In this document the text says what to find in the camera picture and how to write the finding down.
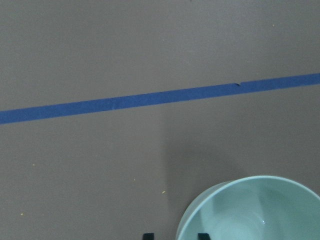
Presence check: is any light green bowl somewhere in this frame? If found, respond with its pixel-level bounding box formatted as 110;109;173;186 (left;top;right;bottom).
175;175;320;240

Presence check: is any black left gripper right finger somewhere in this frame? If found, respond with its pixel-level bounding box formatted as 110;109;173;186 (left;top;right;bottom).
197;233;210;240

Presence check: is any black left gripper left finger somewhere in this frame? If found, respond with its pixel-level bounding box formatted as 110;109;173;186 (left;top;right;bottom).
142;232;155;240

